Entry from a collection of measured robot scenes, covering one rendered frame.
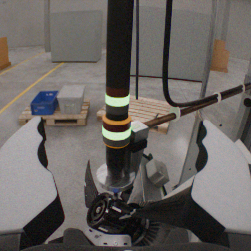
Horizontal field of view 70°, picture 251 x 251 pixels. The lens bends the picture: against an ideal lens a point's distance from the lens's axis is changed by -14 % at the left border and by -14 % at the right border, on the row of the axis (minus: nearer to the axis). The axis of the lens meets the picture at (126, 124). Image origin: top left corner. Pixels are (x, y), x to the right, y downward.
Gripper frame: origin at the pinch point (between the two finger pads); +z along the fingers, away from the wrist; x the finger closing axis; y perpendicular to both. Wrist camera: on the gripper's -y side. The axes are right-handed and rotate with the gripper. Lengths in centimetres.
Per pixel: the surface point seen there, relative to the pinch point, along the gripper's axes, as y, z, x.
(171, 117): 11.5, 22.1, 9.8
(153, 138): 166, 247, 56
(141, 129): 11.1, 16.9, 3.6
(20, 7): -111, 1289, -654
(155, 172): 50, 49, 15
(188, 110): 11.4, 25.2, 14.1
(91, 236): 56, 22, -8
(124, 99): 5.0, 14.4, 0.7
